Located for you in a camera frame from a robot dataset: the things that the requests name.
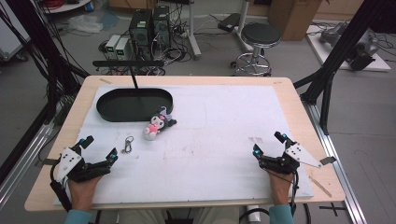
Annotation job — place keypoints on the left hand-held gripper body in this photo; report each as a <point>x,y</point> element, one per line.
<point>74,168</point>

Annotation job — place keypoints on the black T-shaped stand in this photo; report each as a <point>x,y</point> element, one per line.
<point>127,63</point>

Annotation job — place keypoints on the beige tape strip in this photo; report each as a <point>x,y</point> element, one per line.
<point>320,186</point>

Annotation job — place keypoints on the white table mat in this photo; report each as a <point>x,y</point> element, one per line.
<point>218,140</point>

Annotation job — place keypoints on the slim black computer tower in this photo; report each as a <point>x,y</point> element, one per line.
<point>162,25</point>

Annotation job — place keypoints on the white flat board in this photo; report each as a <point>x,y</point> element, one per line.
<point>323,53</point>

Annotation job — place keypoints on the aluminium rail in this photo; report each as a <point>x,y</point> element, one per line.
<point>21,161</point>
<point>336,161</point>

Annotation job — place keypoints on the person's right hand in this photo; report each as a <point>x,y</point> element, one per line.
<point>280,188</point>

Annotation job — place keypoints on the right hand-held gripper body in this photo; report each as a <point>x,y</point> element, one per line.
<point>280,164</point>

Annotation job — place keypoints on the metal carabiner clip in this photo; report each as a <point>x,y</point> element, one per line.
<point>128,143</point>

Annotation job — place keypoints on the white stand leg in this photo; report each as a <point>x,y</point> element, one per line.
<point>242,28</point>
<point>193,31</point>

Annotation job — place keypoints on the grey tape piece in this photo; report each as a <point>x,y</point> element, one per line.
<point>328,160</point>
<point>46,161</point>

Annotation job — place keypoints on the black round stool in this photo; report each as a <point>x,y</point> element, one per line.
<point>260,35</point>

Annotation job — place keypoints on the person's beige trousers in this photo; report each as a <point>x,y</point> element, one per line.
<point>140,216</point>

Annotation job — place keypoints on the clear plastic bag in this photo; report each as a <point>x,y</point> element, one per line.
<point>84,24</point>

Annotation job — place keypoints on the black oval tray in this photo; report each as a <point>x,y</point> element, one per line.
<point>124,107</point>

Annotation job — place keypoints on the grey machine on white board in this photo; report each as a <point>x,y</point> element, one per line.
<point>358,46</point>

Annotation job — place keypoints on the flat black box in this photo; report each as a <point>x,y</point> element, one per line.
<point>229,22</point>

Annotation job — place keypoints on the person's left hand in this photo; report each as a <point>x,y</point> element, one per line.
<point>82,193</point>

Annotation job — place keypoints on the brown cardboard box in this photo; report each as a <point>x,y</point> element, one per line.
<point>292,18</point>

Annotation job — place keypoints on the round white table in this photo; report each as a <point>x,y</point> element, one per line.
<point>67,6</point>

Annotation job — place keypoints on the large black computer tower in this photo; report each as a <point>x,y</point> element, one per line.
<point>140,31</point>

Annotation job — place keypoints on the black and pink plush toy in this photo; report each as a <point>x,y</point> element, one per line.
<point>157,124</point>

